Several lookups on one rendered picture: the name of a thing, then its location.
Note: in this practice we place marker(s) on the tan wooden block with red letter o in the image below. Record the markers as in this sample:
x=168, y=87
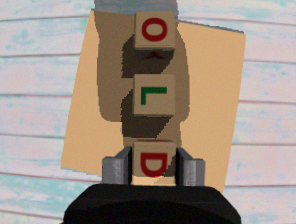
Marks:
x=154, y=35

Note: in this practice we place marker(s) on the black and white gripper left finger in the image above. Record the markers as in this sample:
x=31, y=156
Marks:
x=118, y=169

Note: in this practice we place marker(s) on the tan flat mat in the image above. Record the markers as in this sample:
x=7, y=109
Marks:
x=207, y=65

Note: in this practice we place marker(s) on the brown block with dark red letter d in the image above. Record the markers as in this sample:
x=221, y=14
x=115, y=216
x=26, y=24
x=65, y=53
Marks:
x=153, y=162

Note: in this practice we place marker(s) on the tan block with green letter l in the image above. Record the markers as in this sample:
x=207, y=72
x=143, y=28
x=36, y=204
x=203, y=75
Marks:
x=153, y=95

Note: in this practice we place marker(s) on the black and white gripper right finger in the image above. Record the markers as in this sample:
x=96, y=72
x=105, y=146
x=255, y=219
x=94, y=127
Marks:
x=193, y=169

